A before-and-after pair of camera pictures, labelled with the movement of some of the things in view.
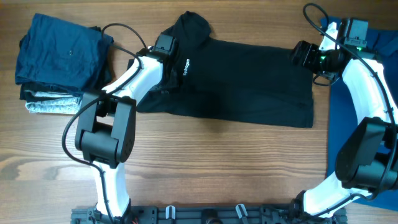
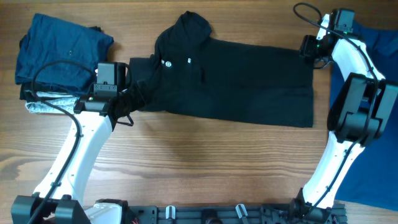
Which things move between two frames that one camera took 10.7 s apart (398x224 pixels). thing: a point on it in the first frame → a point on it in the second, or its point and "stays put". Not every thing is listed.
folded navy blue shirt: [61, 54] stays put
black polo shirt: [234, 81] stays put
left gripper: [174, 81] → [138, 103]
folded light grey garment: [68, 104] stays put
